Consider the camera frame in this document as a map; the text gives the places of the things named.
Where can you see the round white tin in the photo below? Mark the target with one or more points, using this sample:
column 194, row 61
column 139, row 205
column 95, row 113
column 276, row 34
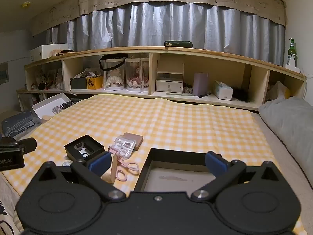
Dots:
column 67, row 163

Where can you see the grey folded cloth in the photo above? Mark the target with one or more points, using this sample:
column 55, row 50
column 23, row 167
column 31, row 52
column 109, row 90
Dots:
column 18, row 124

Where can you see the pink scissors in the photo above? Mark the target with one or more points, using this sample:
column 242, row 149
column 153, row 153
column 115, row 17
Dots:
column 127, row 167

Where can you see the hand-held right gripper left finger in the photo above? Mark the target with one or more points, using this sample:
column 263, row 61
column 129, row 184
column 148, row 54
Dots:
column 100, row 164

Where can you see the grey curtain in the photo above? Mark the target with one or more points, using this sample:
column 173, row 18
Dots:
column 171, row 24

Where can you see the yellow box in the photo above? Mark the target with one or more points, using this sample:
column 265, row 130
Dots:
column 94, row 82

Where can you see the open white box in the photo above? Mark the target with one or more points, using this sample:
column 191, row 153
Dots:
column 49, row 105

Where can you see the dark green case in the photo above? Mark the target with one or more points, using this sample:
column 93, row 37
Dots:
column 178, row 44

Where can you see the plastic bag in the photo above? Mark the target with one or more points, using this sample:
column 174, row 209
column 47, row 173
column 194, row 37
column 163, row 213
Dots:
column 280, row 91

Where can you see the purple container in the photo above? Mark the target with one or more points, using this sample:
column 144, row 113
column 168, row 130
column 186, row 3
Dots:
column 200, row 84

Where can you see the green glass bottle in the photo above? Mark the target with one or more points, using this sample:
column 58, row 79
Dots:
column 292, row 52

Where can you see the metal bottle opener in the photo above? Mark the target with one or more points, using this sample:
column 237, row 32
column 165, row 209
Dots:
column 83, row 149

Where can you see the small white box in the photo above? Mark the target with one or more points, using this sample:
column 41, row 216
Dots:
column 292, row 68

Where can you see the dark box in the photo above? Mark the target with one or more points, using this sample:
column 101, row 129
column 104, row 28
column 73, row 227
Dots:
column 78, row 83

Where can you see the beige mattress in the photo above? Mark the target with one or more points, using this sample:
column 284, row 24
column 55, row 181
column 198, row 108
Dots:
column 286, row 161

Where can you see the black fluffy item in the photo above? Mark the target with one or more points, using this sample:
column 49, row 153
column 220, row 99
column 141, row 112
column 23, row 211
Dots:
column 240, row 95

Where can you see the large black box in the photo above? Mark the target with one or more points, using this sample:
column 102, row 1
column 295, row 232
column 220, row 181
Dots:
column 176, row 176

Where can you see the long wooden shelf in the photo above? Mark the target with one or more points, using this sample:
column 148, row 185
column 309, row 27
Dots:
column 171, row 53

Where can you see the large white box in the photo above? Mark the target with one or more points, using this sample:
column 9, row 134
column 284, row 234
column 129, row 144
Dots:
column 46, row 51

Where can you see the pink-brown compact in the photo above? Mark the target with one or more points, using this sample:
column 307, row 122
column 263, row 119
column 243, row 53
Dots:
column 137, row 139

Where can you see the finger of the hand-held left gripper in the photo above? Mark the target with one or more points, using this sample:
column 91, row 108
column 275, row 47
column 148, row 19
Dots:
column 28, row 145

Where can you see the black pen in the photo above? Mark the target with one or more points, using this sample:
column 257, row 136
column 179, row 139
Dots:
column 205, row 95

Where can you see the yellow checkered blanket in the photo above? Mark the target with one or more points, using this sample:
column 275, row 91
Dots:
column 159, row 120

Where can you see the clear plastic case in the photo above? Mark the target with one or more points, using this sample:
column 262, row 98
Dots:
column 123, row 146

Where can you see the grey pillow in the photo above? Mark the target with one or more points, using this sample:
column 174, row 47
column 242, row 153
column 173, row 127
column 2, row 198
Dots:
column 288, row 120

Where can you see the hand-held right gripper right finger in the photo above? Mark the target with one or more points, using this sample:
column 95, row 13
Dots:
column 215, row 163

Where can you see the white wooden drawer organizer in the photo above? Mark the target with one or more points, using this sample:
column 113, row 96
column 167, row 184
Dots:
column 170, row 78

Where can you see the white tissue box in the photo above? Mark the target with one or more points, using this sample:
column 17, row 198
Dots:
column 222, row 90

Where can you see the group of small figurines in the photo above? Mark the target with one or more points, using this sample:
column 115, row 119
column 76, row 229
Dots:
column 47, row 79

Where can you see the small black box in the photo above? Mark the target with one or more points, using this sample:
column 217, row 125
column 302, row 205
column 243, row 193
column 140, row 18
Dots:
column 73, row 149

